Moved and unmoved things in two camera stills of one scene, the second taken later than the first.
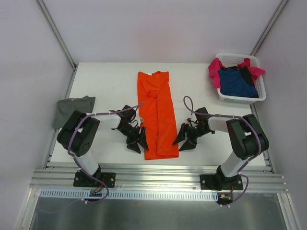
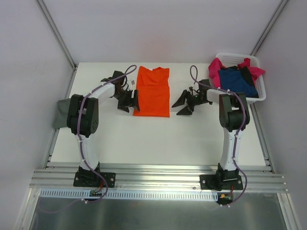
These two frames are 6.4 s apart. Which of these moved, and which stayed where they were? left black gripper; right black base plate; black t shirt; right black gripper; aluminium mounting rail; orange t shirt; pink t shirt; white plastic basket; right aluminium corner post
Moved: right black gripper; left black gripper; orange t shirt
Stayed: right black base plate; white plastic basket; black t shirt; right aluminium corner post; aluminium mounting rail; pink t shirt
